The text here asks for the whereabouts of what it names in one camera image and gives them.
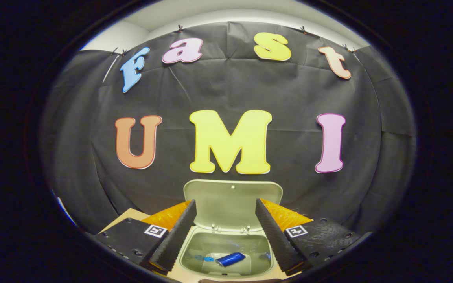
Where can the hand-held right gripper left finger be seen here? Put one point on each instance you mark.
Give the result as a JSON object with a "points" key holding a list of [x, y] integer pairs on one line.
{"points": [[173, 239]]}

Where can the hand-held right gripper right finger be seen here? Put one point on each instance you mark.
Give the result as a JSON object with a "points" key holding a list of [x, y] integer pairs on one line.
{"points": [[275, 236]]}

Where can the blue pop can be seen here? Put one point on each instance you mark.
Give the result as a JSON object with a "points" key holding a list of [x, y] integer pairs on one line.
{"points": [[230, 259]]}

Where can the green desktop garbage bin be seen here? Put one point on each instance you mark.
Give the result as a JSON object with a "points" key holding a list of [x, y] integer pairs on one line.
{"points": [[226, 204]]}

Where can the wooden desktop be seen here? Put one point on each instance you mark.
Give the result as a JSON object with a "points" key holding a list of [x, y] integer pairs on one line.
{"points": [[126, 215]]}

